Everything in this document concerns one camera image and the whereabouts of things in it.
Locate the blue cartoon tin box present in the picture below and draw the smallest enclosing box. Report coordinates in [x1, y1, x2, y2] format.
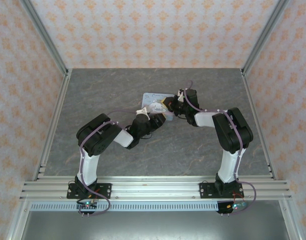
[141, 92, 175, 122]

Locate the grey metal panel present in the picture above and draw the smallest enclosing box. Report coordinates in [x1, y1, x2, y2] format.
[6, 199, 303, 240]

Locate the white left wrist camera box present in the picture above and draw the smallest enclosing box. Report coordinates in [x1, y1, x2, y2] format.
[136, 107, 151, 118]

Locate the aluminium mounting rail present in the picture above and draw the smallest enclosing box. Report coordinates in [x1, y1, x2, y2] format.
[19, 174, 292, 201]

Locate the aluminium table side rail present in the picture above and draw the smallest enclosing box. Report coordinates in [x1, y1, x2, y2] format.
[241, 69, 279, 181]
[32, 69, 72, 181]

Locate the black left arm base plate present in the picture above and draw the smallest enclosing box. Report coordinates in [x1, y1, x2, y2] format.
[66, 183, 112, 200]

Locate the grey slotted cable duct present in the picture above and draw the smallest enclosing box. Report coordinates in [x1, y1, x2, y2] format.
[30, 202, 220, 212]

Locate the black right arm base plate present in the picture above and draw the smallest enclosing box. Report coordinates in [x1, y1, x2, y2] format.
[199, 181, 245, 200]

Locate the aluminium frame post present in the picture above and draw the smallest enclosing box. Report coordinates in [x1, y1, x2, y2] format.
[242, 0, 291, 76]
[19, 0, 69, 76]

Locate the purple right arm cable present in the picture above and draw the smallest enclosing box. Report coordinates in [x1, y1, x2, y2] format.
[184, 79, 257, 216]

